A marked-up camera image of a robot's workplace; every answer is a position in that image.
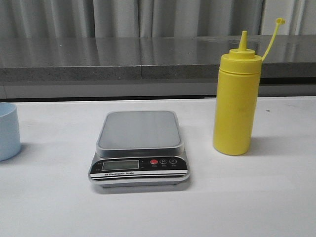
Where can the yellow squeeze bottle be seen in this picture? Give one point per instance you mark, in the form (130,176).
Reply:
(237,91)

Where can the light blue plastic cup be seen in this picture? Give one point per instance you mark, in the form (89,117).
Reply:
(10,144)

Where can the silver electronic kitchen scale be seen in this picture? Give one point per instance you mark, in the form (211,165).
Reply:
(139,148)

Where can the grey granite counter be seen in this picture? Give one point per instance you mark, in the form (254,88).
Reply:
(45,69)

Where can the grey curtain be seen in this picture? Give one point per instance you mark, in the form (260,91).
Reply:
(153,18)

